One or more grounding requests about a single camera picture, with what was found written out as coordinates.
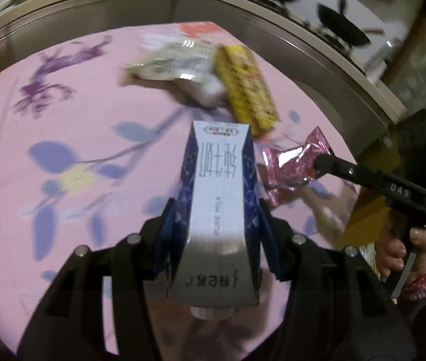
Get blue white milk carton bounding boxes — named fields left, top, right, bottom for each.
left=168, top=121, right=260, bottom=308

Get pink foil wrapper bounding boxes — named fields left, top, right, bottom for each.
left=260, top=126, right=333, bottom=208

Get person's right hand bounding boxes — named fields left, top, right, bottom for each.
left=374, top=228, right=426, bottom=285

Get pink patterned tablecloth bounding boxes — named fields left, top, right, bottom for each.
left=0, top=22, right=360, bottom=360

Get yellow snack package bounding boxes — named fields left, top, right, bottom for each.
left=215, top=45, right=279, bottom=137

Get white printed wrapper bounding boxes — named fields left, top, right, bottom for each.
left=123, top=39, right=217, bottom=82

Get black wok wooden handle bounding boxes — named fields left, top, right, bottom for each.
left=316, top=0, right=385, bottom=47

